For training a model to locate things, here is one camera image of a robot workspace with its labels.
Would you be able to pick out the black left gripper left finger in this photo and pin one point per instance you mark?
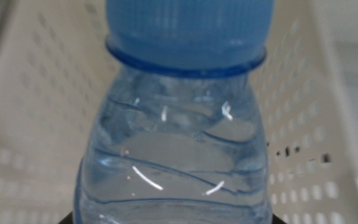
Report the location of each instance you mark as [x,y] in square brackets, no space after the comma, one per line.
[67,219]

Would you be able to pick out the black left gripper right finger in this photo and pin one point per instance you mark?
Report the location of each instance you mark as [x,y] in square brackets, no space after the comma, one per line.
[278,220]

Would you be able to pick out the clear water bottle blue cap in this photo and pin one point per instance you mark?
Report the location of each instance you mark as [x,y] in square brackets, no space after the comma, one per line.
[179,140]

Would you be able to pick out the white perforated plastic basket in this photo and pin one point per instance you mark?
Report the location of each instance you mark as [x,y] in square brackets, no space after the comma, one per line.
[306,140]

